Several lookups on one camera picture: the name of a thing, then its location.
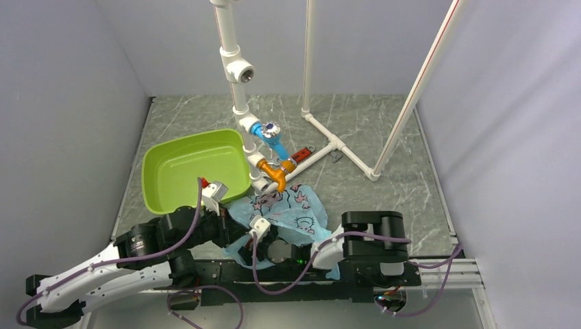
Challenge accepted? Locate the white vertical pipe with fittings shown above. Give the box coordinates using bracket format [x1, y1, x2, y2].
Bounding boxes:
[211, 1, 269, 195]

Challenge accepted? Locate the white floor pipe frame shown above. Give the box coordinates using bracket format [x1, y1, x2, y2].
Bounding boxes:
[286, 112, 381, 182]

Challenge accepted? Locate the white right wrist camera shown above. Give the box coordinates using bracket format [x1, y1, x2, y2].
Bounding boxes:
[248, 215, 271, 241]

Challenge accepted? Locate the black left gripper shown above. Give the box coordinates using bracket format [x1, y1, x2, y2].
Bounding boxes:
[169, 202, 251, 254]

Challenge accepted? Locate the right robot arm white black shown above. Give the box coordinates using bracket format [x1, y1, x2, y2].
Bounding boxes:
[233, 211, 410, 284]

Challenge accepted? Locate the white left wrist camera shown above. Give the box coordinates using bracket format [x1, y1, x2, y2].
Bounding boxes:
[201, 178, 229, 215]

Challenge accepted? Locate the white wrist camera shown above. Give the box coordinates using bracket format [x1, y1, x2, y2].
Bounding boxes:
[248, 215, 271, 241]
[201, 178, 229, 215]

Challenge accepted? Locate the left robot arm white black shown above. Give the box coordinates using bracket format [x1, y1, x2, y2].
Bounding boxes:
[16, 206, 248, 328]

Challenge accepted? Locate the thin white rear pipe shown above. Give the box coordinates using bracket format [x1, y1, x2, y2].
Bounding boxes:
[301, 0, 317, 118]

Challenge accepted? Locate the orange plastic faucet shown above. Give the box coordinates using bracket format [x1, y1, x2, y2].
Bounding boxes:
[256, 158, 297, 193]

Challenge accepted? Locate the blue plastic faucet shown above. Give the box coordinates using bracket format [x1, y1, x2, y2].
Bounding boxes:
[249, 121, 289, 160]

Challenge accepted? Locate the small grey clip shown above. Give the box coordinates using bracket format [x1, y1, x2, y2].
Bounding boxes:
[330, 151, 343, 163]

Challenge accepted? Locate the blue printed plastic bag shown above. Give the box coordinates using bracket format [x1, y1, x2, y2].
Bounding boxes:
[222, 184, 331, 272]

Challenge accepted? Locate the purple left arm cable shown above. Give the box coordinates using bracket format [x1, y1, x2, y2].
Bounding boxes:
[16, 177, 246, 329]

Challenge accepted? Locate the white slanted pipe red stripe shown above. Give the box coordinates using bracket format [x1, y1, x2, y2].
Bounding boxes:
[367, 0, 469, 181]

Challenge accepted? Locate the green plastic basin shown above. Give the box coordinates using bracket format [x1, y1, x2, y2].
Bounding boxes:
[141, 129, 251, 215]

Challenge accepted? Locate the red grey pipe wrench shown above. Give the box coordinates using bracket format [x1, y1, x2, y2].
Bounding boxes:
[290, 145, 316, 165]

